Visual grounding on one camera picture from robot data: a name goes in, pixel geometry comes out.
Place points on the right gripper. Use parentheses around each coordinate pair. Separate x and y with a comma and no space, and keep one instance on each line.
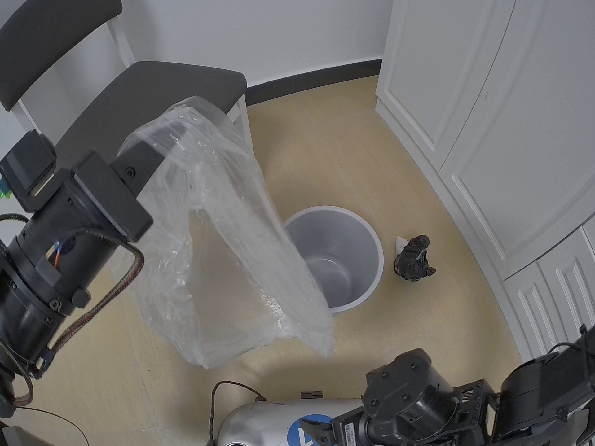
(351,430)

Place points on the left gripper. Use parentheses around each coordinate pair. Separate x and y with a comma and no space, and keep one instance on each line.
(107,202)

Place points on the clear plastic bag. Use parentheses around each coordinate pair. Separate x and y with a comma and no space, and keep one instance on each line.
(223,249)

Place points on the white trash bin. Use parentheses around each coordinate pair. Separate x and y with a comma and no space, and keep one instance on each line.
(344,249)

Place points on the black plastic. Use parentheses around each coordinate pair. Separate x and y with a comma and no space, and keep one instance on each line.
(413,260)

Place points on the white printed paper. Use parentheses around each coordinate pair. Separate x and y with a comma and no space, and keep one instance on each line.
(399,244)

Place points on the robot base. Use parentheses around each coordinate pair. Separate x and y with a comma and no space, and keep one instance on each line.
(251,428)

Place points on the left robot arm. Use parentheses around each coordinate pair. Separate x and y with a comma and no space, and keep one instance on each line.
(28,323)

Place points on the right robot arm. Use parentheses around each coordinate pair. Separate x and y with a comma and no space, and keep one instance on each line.
(404,383)

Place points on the white chair with grey seat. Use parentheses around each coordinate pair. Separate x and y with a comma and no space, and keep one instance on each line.
(153,86)

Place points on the white wardrobe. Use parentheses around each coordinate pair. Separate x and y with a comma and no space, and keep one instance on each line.
(465,86)

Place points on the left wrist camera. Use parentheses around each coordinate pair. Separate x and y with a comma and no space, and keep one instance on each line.
(28,165)

